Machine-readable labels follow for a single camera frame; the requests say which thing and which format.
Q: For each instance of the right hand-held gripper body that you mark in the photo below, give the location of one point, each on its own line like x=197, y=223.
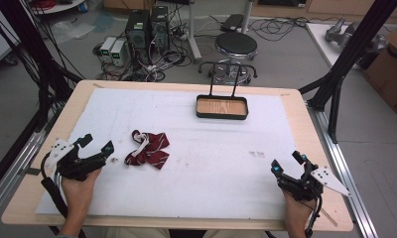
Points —
x=305, y=186

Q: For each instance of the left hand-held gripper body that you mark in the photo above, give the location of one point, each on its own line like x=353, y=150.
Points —
x=70, y=163

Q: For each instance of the dark red striped bow tie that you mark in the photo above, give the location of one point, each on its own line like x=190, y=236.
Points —
x=152, y=148

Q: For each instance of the black rack with wooden tray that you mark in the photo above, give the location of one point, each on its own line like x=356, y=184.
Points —
x=221, y=107

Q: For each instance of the person's right hand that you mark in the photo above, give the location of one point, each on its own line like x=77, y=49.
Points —
x=297, y=211

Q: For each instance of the person's left hand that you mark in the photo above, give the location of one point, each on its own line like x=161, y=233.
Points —
x=77, y=195

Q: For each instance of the black tape piece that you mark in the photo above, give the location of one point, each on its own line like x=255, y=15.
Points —
x=32, y=171

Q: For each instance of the white foam mat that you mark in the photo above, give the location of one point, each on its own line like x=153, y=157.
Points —
x=203, y=165

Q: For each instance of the white power supply unit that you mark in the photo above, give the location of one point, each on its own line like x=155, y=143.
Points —
x=107, y=48
x=118, y=53

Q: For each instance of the black computer tower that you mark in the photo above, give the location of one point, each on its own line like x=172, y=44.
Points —
x=160, y=28
x=137, y=34

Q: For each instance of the white board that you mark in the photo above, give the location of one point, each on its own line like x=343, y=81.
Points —
x=319, y=39

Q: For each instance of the brown cardboard box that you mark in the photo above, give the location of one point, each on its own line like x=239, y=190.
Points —
x=390, y=72

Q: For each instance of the black round stool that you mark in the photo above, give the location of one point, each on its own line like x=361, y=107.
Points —
x=236, y=44

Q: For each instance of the white round table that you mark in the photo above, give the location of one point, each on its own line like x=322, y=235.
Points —
x=57, y=6

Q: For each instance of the grey desk leg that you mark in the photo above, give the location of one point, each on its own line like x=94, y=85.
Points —
x=193, y=33

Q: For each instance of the black flat device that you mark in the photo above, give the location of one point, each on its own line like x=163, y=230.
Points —
x=232, y=22

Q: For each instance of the grey metal pole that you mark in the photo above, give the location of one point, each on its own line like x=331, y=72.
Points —
x=247, y=15

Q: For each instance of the aluminium rail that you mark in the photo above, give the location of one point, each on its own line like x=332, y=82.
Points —
x=345, y=165
x=11, y=172

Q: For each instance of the black metal frame post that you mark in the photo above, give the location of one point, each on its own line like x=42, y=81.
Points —
x=348, y=56
x=31, y=49

